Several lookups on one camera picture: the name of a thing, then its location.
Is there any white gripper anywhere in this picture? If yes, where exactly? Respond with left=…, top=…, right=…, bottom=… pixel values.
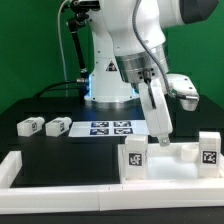
left=138, top=74, right=199, bottom=147

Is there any white square tabletop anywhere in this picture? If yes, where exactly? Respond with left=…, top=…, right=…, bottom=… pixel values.
left=118, top=142, right=224, bottom=183

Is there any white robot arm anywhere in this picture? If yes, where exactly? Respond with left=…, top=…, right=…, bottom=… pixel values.
left=69, top=0, right=219, bottom=146

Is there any paper sheet with fiducial markers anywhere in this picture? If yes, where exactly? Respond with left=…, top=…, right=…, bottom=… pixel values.
left=69, top=120, right=149, bottom=137

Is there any white U-shaped obstacle fence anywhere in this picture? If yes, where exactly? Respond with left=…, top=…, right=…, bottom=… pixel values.
left=0, top=151, right=224, bottom=214

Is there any black cable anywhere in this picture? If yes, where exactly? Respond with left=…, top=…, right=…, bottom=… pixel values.
left=32, top=77, right=90, bottom=98

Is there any white cable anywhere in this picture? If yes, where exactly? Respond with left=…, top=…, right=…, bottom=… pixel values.
left=57, top=0, right=70, bottom=98

